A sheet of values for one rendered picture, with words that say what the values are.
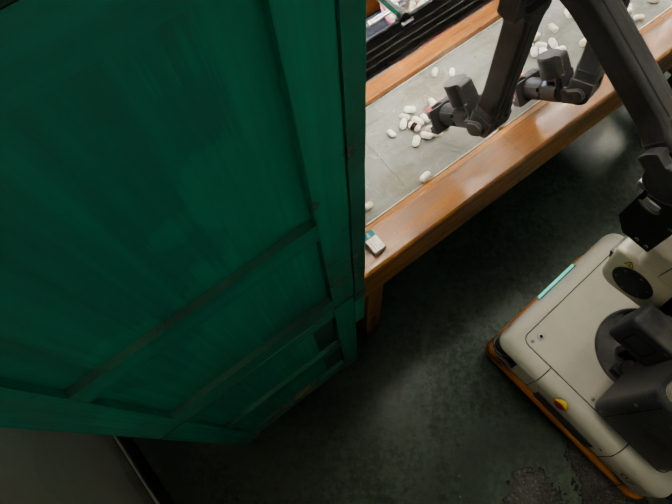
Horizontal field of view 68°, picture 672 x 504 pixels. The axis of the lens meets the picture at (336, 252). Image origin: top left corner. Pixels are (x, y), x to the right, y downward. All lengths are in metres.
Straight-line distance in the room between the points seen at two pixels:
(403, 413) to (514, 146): 1.03
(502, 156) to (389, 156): 0.30
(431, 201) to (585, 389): 0.82
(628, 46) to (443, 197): 0.63
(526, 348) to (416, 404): 0.46
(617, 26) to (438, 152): 0.69
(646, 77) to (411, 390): 1.39
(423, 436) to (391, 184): 0.98
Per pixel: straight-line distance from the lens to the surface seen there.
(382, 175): 1.41
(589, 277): 1.93
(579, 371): 1.83
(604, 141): 2.58
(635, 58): 0.90
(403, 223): 1.31
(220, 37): 0.42
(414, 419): 1.96
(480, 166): 1.42
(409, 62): 1.61
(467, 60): 1.67
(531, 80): 1.51
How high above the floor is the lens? 1.95
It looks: 68 degrees down
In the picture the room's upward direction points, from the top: 8 degrees counter-clockwise
